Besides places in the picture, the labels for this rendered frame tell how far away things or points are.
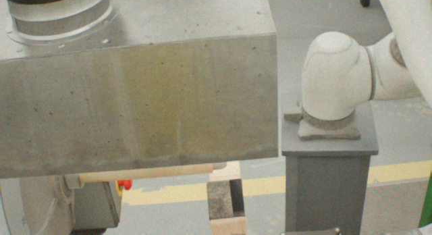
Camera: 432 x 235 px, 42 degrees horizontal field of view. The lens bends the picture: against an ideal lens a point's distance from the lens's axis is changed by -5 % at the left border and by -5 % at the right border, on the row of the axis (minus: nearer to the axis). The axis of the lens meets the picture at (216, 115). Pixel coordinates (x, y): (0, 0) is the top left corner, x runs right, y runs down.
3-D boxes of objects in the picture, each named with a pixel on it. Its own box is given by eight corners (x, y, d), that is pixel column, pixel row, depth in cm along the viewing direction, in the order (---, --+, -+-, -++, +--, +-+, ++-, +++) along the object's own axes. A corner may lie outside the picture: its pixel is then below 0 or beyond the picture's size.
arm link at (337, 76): (296, 90, 175) (297, 25, 162) (356, 85, 175) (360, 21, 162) (306, 123, 162) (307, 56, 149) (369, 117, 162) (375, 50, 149)
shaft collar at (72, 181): (63, 188, 77) (62, 154, 78) (72, 189, 81) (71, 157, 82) (78, 187, 77) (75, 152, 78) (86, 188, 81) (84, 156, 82)
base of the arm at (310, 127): (283, 101, 181) (283, 86, 177) (355, 100, 178) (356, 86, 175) (283, 140, 167) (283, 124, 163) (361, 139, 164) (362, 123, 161)
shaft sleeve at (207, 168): (79, 182, 78) (77, 159, 78) (84, 183, 81) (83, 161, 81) (212, 172, 78) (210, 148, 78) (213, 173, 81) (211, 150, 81)
